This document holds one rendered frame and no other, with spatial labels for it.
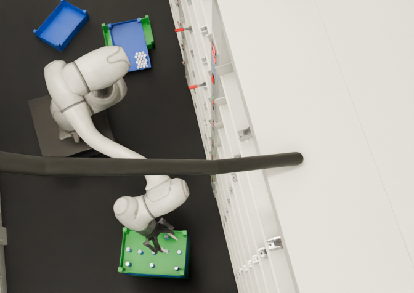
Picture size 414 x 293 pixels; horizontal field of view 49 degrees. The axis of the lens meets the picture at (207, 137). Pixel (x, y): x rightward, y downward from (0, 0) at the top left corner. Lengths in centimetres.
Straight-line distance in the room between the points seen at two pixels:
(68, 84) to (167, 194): 55
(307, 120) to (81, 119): 106
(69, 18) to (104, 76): 148
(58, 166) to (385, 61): 66
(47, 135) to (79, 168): 195
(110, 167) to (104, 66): 114
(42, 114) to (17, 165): 204
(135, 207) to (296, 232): 100
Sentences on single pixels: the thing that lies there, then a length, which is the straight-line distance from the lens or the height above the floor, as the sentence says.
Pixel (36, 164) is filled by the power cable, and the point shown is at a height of 200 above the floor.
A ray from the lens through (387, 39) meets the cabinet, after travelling 101.
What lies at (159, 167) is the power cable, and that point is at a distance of 67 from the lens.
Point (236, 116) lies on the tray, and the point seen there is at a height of 148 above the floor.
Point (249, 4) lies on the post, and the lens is 99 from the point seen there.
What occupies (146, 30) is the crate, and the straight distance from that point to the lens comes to 304.
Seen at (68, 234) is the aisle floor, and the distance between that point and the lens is 266.
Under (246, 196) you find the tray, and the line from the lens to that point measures 127.
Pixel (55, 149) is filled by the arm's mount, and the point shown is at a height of 26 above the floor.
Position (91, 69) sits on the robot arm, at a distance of 174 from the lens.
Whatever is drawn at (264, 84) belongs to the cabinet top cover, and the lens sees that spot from 90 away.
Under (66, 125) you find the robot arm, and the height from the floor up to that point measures 40.
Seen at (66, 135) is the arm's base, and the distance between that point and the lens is 251.
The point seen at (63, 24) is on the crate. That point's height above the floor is 0.
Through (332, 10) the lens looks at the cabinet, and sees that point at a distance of 101.
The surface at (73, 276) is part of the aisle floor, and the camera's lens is 263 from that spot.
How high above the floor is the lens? 252
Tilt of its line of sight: 70 degrees down
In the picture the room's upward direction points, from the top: 1 degrees counter-clockwise
